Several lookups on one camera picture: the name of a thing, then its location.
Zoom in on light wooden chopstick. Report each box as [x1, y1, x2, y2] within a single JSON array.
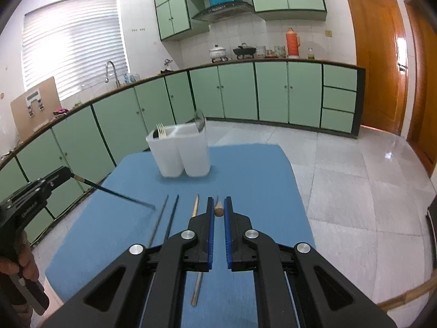
[[190, 194, 205, 308], [214, 201, 225, 217]]

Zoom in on black chopstick silver band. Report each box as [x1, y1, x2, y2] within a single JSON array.
[[72, 174, 156, 210], [163, 194, 180, 243]]

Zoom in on chrome kitchen faucet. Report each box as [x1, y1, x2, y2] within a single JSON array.
[[104, 60, 121, 88]]

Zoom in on green lower kitchen cabinets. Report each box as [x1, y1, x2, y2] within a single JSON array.
[[0, 58, 367, 247]]

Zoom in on person's left hand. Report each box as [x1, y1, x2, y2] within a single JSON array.
[[0, 231, 39, 282]]

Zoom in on blue table cloth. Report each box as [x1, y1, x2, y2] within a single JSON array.
[[44, 143, 317, 328]]

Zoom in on cardboard box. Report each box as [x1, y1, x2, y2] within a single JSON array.
[[10, 76, 61, 141]]

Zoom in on white utensil holder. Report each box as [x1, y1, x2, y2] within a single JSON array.
[[145, 123, 210, 178]]

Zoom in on metal fork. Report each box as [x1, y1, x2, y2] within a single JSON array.
[[156, 124, 167, 139]]

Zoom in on wooden chair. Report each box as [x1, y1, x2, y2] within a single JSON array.
[[377, 277, 436, 312]]

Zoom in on white window blind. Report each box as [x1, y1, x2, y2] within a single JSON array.
[[22, 0, 130, 101]]

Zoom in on white cooking pot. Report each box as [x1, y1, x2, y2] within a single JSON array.
[[209, 45, 228, 63]]

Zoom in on black wok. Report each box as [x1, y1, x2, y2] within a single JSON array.
[[233, 43, 257, 60]]

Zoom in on orange thermos flask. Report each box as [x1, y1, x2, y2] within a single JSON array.
[[285, 27, 301, 58]]

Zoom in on black range hood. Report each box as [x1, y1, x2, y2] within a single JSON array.
[[193, 2, 255, 24]]

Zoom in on brown wooden door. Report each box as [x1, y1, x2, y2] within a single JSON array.
[[347, 0, 436, 173]]

